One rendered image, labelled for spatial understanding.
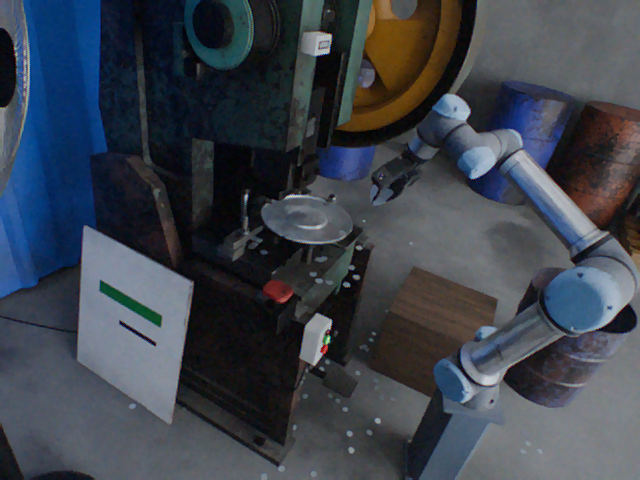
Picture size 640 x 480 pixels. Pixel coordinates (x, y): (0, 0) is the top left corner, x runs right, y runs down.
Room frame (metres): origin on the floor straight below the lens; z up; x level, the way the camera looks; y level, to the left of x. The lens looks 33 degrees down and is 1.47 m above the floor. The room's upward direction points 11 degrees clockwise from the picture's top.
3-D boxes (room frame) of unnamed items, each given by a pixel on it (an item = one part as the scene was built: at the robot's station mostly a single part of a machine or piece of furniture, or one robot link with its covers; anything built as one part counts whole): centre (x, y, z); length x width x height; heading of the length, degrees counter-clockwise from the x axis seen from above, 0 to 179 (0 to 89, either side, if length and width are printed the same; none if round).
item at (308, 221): (1.21, 0.06, 0.78); 0.29 x 0.29 x 0.01
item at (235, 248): (1.10, 0.24, 0.76); 0.17 x 0.06 x 0.10; 158
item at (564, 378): (1.51, -1.11, 0.24); 0.42 x 0.42 x 0.48
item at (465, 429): (0.93, -0.53, 0.23); 0.19 x 0.19 x 0.45; 86
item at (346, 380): (1.20, 0.05, 0.14); 0.59 x 0.10 x 0.05; 68
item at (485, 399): (0.93, -0.53, 0.50); 0.15 x 0.15 x 0.10
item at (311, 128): (1.24, 0.14, 1.04); 0.17 x 0.15 x 0.30; 68
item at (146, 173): (1.06, 0.41, 0.45); 0.92 x 0.12 x 0.90; 68
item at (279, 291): (0.86, 0.09, 0.72); 0.07 x 0.06 x 0.08; 68
